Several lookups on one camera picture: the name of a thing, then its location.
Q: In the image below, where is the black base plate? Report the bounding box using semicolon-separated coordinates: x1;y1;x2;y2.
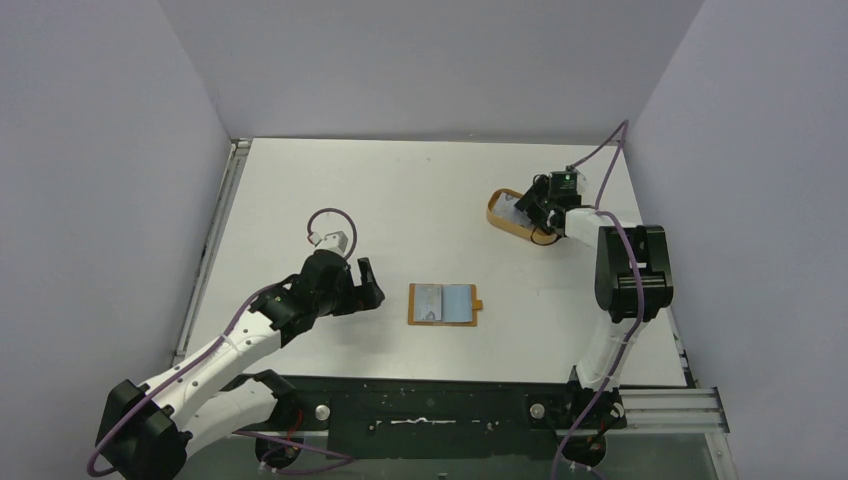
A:
162;374;631;465

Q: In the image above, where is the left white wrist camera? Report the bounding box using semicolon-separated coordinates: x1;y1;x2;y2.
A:
313;231;349;256

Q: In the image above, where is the silver credit card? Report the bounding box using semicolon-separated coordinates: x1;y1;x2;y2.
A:
492;192;532;229

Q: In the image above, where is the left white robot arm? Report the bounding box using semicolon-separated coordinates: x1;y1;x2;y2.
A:
86;249;385;479

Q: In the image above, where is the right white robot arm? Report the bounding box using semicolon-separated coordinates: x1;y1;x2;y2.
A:
515;170;674;427

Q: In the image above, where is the silver card in holder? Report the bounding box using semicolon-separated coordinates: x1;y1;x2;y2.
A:
413;284;443;323

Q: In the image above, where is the orange oval tray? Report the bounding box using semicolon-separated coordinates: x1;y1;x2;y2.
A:
486;188;560;246

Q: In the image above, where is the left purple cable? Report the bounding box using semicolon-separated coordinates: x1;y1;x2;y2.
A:
86;207;359;480

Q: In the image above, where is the yellow leather card holder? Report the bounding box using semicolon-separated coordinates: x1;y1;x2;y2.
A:
407;283;484;327

